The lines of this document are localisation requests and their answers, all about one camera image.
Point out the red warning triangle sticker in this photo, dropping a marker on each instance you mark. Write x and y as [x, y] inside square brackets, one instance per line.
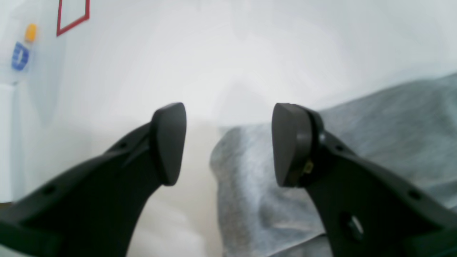
[70, 14]

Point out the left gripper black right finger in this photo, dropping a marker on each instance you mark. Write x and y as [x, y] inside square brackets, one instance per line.
[366, 210]

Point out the grey t-shirt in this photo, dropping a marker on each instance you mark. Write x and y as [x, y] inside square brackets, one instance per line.
[409, 129]

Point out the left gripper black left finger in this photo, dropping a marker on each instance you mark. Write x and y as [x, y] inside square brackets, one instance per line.
[92, 209]

